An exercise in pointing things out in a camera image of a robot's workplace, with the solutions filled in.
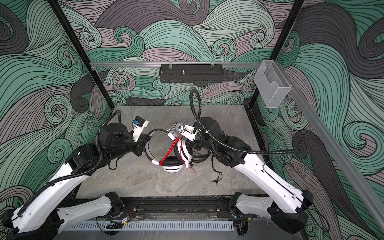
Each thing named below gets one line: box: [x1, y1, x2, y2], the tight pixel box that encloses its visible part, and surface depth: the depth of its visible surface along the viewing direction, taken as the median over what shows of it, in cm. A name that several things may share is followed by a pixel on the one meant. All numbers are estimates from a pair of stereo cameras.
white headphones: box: [144, 128, 193, 173], surface depth 59 cm
